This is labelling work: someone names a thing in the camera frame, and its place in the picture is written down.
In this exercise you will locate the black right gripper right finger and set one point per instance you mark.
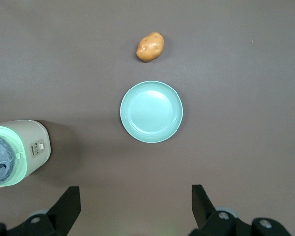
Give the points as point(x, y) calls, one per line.
point(205, 214)

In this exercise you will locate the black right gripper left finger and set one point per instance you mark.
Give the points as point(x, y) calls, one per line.
point(61, 211)

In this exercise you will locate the light green round plate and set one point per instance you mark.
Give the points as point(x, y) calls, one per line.
point(151, 111)

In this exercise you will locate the orange-brown potato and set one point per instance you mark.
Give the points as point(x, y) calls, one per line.
point(150, 47)

